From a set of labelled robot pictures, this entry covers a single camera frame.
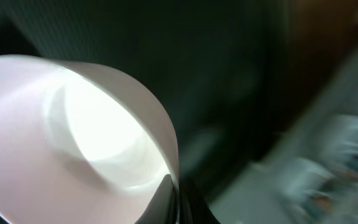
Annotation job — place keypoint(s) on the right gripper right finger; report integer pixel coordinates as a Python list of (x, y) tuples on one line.
[(193, 207)]

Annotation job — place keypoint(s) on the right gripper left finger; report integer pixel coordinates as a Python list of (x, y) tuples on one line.
[(162, 208)]

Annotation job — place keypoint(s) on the pink bowl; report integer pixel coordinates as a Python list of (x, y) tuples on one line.
[(79, 143)]

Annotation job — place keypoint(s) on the grey dishwasher rack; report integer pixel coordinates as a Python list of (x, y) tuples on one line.
[(311, 176)]

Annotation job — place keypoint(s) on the round black tray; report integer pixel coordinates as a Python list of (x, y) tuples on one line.
[(214, 65)]

